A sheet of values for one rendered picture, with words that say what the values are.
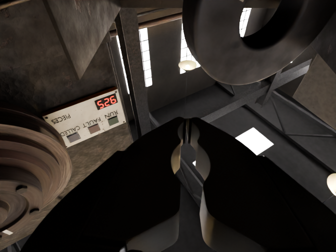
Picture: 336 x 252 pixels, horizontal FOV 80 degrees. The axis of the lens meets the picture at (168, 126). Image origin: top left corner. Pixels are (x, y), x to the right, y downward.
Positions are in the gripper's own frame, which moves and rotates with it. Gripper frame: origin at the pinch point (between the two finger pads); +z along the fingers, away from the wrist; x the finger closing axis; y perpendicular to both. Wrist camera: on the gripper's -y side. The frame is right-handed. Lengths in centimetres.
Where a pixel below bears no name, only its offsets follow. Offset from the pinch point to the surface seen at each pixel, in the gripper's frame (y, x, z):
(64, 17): -5.2, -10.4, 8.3
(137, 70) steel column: 92, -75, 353
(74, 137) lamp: 37, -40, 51
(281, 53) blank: -1.6, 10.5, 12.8
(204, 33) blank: -4.0, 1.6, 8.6
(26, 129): 21, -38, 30
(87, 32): -3.6, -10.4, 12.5
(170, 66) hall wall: 214, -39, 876
